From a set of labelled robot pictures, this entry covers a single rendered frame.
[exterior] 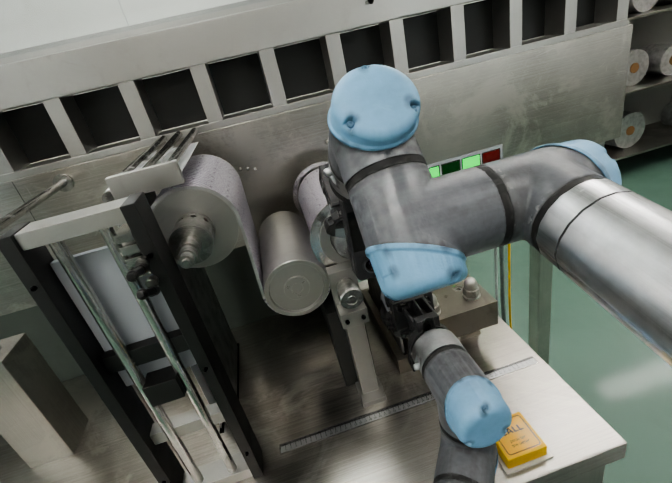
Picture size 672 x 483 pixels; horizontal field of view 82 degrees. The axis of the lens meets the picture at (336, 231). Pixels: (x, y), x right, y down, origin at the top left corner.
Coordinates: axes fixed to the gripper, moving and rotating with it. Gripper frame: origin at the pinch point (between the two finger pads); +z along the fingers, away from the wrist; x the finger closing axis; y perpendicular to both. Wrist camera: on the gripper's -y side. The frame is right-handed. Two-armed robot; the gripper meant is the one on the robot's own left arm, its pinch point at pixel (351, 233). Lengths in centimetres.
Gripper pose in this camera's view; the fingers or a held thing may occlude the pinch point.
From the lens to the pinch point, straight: 64.3
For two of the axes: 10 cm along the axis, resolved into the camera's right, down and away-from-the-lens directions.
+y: -3.0, -9.2, 2.4
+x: -9.5, 2.8, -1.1
